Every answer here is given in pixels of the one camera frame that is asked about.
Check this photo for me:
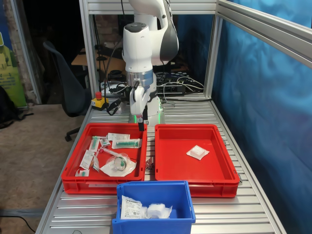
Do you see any green blue roll-up banner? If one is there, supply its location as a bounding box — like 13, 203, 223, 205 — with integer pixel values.
0, 0, 29, 109

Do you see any white cable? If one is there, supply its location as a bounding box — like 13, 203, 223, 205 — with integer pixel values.
162, 76, 205, 90

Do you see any yellow emergency stop button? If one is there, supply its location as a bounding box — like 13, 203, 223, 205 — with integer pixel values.
91, 92, 110, 112

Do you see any blue plastic storage bin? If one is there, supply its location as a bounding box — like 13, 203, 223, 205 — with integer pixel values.
112, 180, 196, 234

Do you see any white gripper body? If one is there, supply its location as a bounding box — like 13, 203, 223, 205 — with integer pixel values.
129, 85, 150, 116

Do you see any small metal corner bracket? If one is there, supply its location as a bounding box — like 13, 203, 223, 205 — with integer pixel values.
145, 157, 156, 171

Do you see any aluminium profile frame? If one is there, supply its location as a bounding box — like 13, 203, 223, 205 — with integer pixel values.
78, 0, 312, 103

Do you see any small green orange packet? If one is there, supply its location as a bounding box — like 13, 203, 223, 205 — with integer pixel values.
91, 156, 100, 173

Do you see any red plastic crate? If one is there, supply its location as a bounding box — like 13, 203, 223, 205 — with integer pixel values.
154, 123, 241, 198
61, 122, 148, 195

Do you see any labelled bandage packet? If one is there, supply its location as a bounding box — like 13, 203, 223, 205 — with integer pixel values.
120, 195, 143, 220

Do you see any white power strip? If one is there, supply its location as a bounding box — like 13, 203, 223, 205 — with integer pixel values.
100, 81, 124, 95

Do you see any blue cloth backdrop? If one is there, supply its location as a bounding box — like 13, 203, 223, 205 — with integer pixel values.
176, 0, 312, 234

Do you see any long clear syringe packet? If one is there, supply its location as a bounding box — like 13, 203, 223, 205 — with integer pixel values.
96, 147, 129, 159

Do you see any dark office chair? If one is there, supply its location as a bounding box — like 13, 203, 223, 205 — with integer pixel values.
42, 40, 92, 142

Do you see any black floor cable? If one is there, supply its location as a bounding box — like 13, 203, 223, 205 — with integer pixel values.
0, 215, 37, 234

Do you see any white bandage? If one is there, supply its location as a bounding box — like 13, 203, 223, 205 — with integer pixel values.
186, 145, 210, 161

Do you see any grey metal post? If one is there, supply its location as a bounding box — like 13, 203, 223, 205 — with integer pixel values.
11, 0, 42, 104

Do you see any slim green syringe packet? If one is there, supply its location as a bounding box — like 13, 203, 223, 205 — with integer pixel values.
89, 136, 101, 152

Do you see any coiled tubing packet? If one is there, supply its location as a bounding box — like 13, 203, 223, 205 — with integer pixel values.
99, 155, 137, 177

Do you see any crumpled clear wrapped bandage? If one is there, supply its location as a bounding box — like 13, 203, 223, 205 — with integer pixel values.
143, 202, 173, 219

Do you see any white labelled flat packet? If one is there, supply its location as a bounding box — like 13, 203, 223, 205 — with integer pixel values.
79, 150, 95, 170
106, 133, 131, 141

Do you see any large green syringe packet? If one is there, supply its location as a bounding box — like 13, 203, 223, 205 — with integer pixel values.
111, 137, 142, 150

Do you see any black backpack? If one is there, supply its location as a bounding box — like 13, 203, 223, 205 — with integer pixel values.
0, 85, 34, 130

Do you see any wooden desk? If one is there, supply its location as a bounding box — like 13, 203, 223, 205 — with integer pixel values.
71, 48, 127, 71

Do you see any black camera cable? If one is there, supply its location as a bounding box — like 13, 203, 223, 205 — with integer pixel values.
105, 40, 141, 117

